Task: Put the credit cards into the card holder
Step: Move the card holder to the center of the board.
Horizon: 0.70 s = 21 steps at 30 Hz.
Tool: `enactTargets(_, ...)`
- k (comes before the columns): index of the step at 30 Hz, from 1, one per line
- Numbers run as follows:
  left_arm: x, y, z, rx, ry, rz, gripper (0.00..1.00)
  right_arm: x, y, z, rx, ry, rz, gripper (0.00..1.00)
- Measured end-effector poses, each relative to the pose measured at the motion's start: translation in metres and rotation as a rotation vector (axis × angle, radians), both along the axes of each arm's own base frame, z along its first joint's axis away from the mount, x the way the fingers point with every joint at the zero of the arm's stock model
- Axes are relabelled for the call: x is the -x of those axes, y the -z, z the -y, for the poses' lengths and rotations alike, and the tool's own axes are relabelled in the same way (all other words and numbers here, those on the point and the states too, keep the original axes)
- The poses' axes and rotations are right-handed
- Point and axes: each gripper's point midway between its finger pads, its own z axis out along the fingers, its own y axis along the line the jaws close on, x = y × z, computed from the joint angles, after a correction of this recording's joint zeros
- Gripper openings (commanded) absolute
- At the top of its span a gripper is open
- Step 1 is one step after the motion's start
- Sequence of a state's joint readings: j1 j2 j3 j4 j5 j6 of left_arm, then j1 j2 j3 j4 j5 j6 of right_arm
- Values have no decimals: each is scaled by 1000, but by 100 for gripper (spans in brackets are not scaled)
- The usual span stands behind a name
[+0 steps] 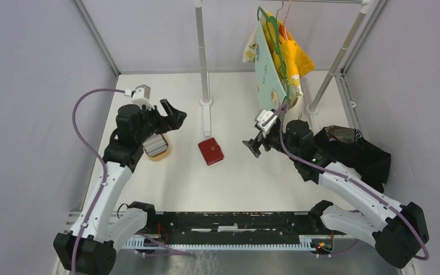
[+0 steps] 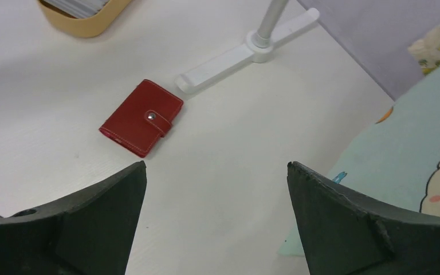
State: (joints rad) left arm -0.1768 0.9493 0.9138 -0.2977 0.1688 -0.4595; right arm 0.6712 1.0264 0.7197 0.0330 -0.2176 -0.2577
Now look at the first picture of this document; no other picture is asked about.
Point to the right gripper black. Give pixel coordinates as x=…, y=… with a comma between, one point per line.
x=254, y=145

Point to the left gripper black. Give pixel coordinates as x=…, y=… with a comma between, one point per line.
x=173, y=121

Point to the yellow oval card tray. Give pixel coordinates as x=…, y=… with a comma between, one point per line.
x=163, y=155

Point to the red card holder wallet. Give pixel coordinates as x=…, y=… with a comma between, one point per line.
x=211, y=151

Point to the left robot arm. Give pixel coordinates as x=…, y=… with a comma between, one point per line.
x=92, y=243

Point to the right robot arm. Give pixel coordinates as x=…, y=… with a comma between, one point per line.
x=397, y=232

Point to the stack of credit cards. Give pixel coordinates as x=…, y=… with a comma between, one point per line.
x=155, y=145

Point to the mint green cartoon cloth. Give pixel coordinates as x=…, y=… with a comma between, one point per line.
x=270, y=90

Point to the yellow garment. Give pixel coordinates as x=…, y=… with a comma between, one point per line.
x=296, y=61

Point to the black clothes pile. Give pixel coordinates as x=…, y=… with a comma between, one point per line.
x=348, y=146

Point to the pink clothes hanger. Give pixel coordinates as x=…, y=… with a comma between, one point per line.
x=286, y=16

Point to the green clothes hanger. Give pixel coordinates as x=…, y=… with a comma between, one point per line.
x=274, y=34

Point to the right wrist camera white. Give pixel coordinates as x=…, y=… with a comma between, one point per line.
x=265, y=121

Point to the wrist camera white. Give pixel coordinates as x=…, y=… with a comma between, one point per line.
x=140, y=96
x=265, y=121

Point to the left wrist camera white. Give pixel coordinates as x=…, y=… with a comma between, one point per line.
x=140, y=96

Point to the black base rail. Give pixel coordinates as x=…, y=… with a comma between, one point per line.
x=221, y=228

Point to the white slotted cable duct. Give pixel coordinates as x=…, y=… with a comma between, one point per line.
x=304, y=244

